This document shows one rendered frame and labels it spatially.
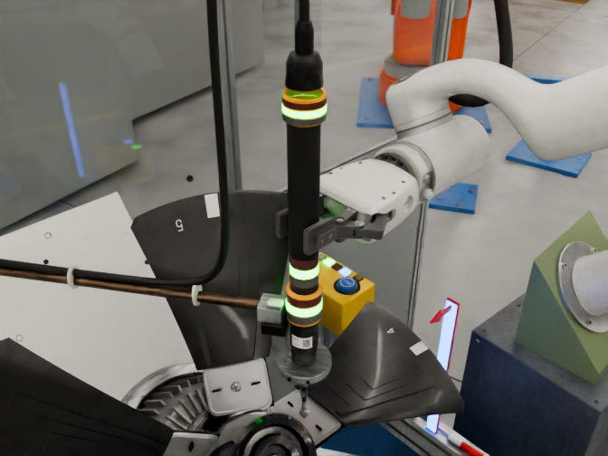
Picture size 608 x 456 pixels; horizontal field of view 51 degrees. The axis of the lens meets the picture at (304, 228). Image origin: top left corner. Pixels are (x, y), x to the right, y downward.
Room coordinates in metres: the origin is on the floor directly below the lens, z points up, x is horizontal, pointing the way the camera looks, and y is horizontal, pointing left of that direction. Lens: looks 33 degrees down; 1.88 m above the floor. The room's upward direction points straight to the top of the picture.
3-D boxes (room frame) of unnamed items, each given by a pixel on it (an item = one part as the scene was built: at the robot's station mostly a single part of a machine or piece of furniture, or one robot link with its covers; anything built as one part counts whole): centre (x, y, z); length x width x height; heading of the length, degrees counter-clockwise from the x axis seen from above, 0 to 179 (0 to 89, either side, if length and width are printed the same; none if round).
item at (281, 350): (0.58, 0.01, 1.34); 0.09 x 0.07 x 0.10; 79
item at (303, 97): (0.58, 0.00, 1.64); 0.04 x 0.04 x 0.03
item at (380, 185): (0.66, -0.08, 1.49); 0.11 x 0.10 x 0.07; 134
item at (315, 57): (0.58, 0.00, 1.49); 0.04 x 0.04 x 0.46
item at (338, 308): (1.04, -0.06, 1.02); 0.16 x 0.10 x 0.11; 44
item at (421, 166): (0.70, -0.12, 1.49); 0.09 x 0.03 x 0.08; 44
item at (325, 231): (0.57, -0.03, 1.49); 0.07 x 0.03 x 0.03; 134
